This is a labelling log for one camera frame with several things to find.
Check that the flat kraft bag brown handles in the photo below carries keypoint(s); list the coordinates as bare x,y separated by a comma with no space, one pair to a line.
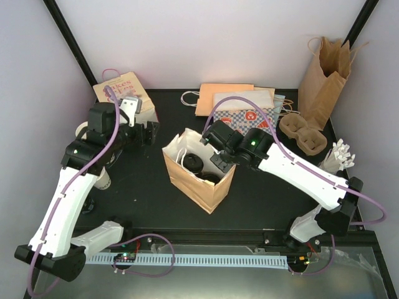
282,105

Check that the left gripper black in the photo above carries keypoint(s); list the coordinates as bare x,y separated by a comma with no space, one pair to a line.
139,139

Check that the Cakes printed paper bag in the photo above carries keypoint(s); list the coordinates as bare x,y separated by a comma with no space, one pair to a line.
126,85

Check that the white slotted cable duct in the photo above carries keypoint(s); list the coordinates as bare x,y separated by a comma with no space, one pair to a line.
190,260

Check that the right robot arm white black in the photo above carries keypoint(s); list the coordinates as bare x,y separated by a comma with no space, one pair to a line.
336,197

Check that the flat orange paper bag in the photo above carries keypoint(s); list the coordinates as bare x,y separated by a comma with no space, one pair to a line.
204,104

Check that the blue checkered paper bag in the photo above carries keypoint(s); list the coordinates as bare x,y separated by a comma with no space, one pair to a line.
242,116

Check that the white wrapped straws in cup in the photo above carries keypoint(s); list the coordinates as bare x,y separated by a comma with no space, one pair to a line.
338,158

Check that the upper stack of paper cups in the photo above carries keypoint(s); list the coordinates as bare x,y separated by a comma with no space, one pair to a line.
81,131

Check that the orange paper bag white handles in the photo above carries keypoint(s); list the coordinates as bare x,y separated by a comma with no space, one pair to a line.
204,193

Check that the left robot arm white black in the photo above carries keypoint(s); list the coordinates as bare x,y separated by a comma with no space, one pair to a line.
109,129

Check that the lower stack of paper cups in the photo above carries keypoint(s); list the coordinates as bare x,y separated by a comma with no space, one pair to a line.
103,181

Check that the stack of paper cups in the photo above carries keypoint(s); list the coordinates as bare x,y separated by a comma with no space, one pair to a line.
81,131
103,181

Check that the paper coffee cup black sleeve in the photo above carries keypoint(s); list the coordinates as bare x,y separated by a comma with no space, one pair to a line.
193,163

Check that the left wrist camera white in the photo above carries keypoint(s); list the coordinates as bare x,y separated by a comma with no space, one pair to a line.
129,108

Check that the tall brown paper bag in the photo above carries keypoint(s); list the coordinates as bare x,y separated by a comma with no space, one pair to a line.
324,81

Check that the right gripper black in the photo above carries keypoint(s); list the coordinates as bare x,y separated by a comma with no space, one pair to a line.
224,166

